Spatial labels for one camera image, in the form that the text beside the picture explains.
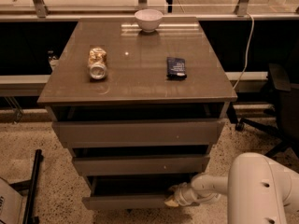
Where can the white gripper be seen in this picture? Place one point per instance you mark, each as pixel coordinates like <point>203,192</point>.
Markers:
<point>181,195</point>

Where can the grey bottom drawer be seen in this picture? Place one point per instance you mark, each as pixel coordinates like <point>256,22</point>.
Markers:
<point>132,191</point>

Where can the grey drawer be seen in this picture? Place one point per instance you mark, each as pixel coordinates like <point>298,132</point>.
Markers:
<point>137,134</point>
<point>132,191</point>
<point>141,165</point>

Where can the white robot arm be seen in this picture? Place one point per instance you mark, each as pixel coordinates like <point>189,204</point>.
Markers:
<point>258,190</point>

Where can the grey middle drawer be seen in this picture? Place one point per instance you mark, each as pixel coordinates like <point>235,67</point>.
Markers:
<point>141,165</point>

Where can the grey drawer cabinet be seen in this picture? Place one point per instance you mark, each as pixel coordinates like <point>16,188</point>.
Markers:
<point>136,88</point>

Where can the grey top drawer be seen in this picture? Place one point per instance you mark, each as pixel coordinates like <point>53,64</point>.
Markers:
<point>137,134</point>

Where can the dark blue snack packet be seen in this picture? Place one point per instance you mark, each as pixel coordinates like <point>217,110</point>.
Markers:
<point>176,68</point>

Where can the black office chair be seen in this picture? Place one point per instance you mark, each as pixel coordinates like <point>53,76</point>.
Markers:
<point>285,97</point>

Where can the black metal stand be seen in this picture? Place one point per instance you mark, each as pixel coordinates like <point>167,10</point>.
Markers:
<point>30,187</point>

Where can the glass jar with white lid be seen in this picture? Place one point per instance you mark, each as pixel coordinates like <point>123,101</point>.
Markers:
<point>97,63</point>

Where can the white board with label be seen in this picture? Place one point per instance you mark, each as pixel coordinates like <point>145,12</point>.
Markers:
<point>10,204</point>

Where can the white ceramic bowl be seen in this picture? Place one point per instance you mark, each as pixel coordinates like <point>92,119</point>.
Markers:
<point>148,20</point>

